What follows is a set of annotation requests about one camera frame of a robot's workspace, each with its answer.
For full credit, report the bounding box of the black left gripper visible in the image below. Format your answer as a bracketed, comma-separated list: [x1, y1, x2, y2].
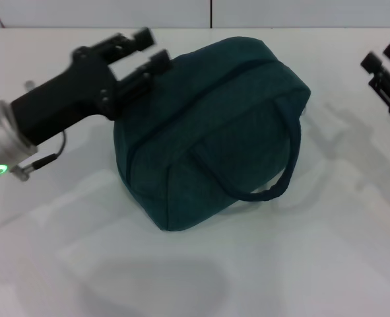
[10, 27, 173, 147]

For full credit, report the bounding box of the dark teal insulated lunch bag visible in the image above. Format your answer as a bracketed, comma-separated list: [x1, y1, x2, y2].
[113, 36, 312, 232]

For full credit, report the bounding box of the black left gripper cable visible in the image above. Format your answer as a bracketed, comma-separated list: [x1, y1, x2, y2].
[11, 130, 67, 182]

